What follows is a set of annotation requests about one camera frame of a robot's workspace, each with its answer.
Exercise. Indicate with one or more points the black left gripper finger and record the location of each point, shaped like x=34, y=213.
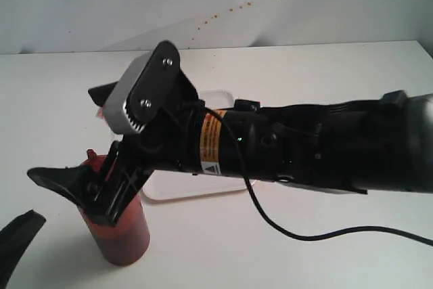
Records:
x=16, y=236

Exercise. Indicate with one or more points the red sauce squeeze bottle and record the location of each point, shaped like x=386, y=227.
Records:
x=125, y=235

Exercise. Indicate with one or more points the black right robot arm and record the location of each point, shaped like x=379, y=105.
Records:
x=352, y=147

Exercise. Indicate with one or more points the white rectangular plastic tray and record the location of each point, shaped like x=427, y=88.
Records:
x=164, y=186

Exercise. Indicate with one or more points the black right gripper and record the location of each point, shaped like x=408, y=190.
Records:
x=154, y=107

